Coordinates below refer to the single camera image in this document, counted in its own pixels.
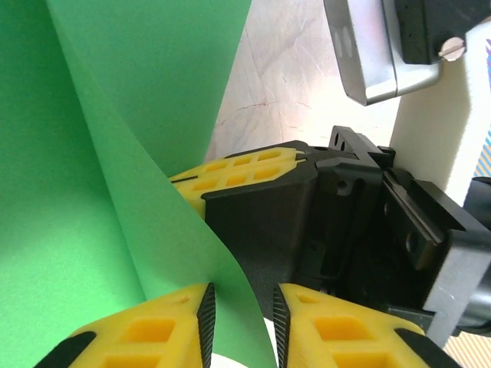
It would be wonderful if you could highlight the green paper sheet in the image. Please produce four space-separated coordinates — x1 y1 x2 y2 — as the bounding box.
0 0 278 368

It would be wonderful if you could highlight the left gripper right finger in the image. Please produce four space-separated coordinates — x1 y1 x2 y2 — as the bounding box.
272 282 463 368

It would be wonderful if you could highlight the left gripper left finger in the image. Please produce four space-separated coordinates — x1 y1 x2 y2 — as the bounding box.
36 282 218 368

